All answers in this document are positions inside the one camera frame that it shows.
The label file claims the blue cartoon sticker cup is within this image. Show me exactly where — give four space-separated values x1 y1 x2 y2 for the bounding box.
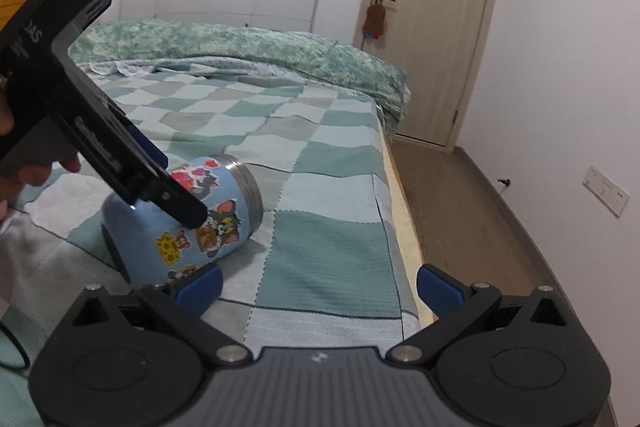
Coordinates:
102 154 264 287

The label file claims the person's hand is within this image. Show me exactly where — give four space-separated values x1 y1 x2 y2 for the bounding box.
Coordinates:
0 90 52 221

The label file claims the green floral duvet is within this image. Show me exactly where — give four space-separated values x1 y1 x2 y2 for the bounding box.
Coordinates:
70 18 411 132

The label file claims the checkered green bed blanket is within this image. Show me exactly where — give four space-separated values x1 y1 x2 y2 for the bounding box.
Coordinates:
1 57 421 426

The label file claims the brown plush toy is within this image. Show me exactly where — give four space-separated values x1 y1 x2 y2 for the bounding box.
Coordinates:
362 2 386 40

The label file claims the light wooden door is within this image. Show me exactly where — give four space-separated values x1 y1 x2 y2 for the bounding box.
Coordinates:
354 0 495 150

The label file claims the black cable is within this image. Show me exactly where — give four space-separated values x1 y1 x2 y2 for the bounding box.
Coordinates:
0 321 33 371

